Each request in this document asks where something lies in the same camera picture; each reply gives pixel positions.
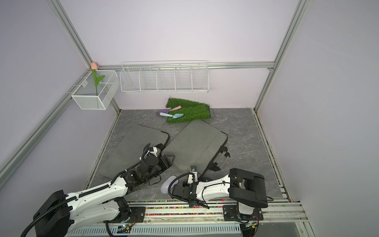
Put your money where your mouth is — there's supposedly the purple pink garden trowel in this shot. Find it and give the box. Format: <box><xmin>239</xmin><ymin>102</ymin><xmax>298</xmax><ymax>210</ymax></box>
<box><xmin>157</xmin><ymin>106</ymin><xmax>182</xmax><ymax>116</ymax></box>

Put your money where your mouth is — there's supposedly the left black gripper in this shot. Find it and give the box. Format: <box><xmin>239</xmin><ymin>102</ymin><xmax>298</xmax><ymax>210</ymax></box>
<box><xmin>144</xmin><ymin>154</ymin><xmax>175</xmax><ymax>183</ymax></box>

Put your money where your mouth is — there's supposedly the teal garden trowel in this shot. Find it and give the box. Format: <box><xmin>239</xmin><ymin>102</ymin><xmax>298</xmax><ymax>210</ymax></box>
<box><xmin>159</xmin><ymin>112</ymin><xmax>184</xmax><ymax>119</ymax></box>

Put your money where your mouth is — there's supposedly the aluminium wall rail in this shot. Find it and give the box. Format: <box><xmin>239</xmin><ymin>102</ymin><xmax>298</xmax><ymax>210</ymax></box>
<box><xmin>99</xmin><ymin>60</ymin><xmax>275</xmax><ymax>71</ymax></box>

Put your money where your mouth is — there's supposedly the grey laptop bag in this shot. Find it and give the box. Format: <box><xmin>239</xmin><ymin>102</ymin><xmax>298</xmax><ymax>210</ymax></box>
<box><xmin>99</xmin><ymin>124</ymin><xmax>170</xmax><ymax>179</ymax></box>
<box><xmin>162</xmin><ymin>120</ymin><xmax>231</xmax><ymax>178</ymax></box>

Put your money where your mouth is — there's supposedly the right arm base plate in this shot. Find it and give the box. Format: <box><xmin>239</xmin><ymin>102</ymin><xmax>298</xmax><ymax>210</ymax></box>
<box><xmin>222</xmin><ymin>203</ymin><xmax>264</xmax><ymax>222</ymax></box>

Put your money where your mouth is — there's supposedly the long white wire basket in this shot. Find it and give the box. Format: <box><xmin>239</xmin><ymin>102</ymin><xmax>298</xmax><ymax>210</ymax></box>
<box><xmin>120</xmin><ymin>66</ymin><xmax>210</xmax><ymax>93</ymax></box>

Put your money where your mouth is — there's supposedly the aluminium front rail frame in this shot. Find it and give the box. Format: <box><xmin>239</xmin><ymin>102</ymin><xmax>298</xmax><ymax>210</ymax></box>
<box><xmin>68</xmin><ymin>199</ymin><xmax>315</xmax><ymax>237</ymax></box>

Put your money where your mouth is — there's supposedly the white vented cable duct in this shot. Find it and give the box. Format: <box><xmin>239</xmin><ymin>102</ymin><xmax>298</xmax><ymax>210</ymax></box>
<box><xmin>67</xmin><ymin>223</ymin><xmax>242</xmax><ymax>237</ymax></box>

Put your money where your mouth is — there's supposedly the pink artificial tulip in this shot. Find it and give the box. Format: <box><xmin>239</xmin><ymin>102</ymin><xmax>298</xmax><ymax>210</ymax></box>
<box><xmin>91</xmin><ymin>62</ymin><xmax>105</xmax><ymax>96</ymax></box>

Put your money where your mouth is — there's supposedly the green artificial grass mat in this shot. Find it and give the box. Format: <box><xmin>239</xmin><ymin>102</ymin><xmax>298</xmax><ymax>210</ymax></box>
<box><xmin>166</xmin><ymin>97</ymin><xmax>211</xmax><ymax>123</ymax></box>

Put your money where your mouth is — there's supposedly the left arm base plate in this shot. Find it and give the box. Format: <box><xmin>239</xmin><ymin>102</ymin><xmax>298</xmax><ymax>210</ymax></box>
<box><xmin>104</xmin><ymin>206</ymin><xmax>146</xmax><ymax>224</ymax></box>

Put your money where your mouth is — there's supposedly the small white mesh basket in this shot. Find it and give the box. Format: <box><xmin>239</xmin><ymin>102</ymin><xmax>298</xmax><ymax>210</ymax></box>
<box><xmin>71</xmin><ymin>70</ymin><xmax>120</xmax><ymax>110</ymax></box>

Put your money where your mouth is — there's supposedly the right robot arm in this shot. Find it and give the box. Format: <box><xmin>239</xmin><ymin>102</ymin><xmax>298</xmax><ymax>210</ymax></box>
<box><xmin>167</xmin><ymin>166</ymin><xmax>273</xmax><ymax>224</ymax></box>

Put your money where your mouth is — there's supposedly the white computer mouse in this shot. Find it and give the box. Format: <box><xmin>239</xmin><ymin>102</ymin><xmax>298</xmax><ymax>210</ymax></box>
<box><xmin>160</xmin><ymin>175</ymin><xmax>179</xmax><ymax>195</ymax></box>

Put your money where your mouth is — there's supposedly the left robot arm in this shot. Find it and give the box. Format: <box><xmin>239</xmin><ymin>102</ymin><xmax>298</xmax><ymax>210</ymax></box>
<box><xmin>21</xmin><ymin>144</ymin><xmax>175</xmax><ymax>237</ymax></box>

